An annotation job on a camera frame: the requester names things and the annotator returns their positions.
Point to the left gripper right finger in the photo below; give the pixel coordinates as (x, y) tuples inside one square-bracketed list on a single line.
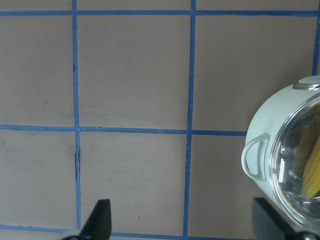
[(267, 224)]

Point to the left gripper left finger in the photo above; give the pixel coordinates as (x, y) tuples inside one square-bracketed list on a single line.
[(97, 227)]

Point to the glass pot lid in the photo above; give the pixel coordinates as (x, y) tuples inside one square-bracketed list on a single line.
[(294, 145)]

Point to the yellow plastic corn cob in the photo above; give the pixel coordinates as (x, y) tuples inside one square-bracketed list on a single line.
[(311, 174)]

